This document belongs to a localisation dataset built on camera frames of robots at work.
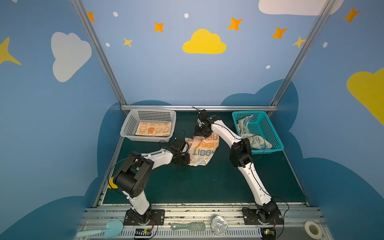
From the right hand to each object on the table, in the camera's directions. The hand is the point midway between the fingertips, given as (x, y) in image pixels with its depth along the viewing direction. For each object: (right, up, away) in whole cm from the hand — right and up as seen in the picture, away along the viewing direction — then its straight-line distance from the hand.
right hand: (197, 132), depth 105 cm
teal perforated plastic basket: (+48, +6, +7) cm, 49 cm away
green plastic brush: (-4, -44, -33) cm, 56 cm away
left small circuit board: (-28, -48, -31) cm, 64 cm away
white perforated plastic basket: (-49, +2, -1) cm, 49 cm away
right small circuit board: (+35, -49, -31) cm, 68 cm away
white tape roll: (+57, -47, -32) cm, 80 cm away
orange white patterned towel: (-32, +3, +3) cm, 32 cm away
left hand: (-5, -18, -11) cm, 21 cm away
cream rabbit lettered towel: (+3, -11, -7) cm, 13 cm away
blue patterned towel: (+42, -6, -3) cm, 42 cm away
